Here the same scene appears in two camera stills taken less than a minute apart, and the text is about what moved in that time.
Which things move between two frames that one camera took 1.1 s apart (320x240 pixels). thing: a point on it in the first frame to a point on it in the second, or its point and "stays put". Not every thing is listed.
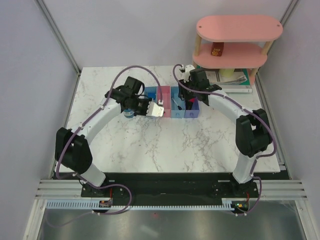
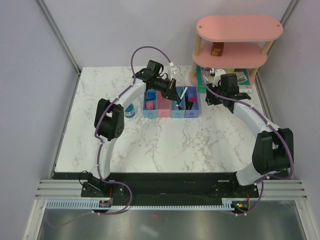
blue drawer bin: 175,112 stays put
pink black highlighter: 190,103 stays put
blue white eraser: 152,95 stays put
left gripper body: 140,106 to 167,87
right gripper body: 186,95 to 213,98
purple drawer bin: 194,112 stays put
